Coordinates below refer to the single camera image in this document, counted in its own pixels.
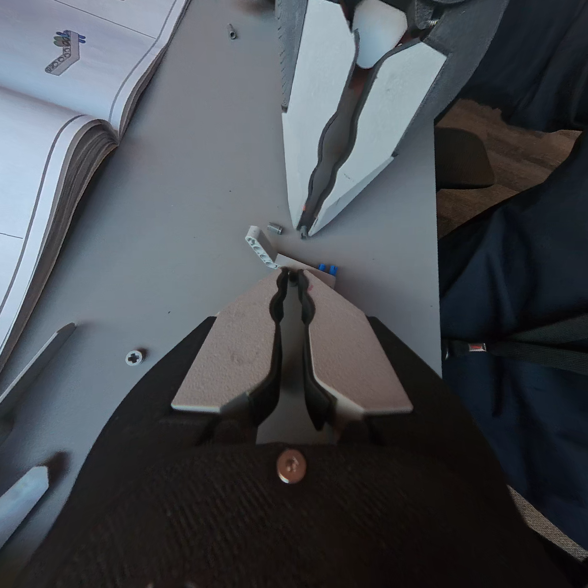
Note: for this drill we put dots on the white instruction booklet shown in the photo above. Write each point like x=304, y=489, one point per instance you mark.
x=55, y=138

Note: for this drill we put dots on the long dark grey lego panel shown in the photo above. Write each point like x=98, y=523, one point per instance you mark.
x=41, y=358

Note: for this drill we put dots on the grey lego bush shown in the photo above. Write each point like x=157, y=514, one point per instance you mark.
x=136, y=357

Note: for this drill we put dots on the person's right forearm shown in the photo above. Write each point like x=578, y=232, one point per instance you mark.
x=542, y=59

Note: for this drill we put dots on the short grey lego panel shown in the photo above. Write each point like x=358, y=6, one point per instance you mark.
x=23, y=494

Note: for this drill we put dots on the grey fabric seat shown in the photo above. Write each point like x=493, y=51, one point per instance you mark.
x=551, y=528

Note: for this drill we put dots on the dark grey lego pin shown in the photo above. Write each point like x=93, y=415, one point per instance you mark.
x=274, y=228
x=232, y=32

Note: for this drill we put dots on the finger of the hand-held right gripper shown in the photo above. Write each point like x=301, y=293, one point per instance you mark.
x=312, y=92
x=399, y=105

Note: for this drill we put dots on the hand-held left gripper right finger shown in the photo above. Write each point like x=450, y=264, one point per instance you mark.
x=353, y=363

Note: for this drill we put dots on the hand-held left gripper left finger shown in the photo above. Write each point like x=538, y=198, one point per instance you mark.
x=229, y=363

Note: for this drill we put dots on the grey angled lego beam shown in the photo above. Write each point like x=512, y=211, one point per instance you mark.
x=259, y=243

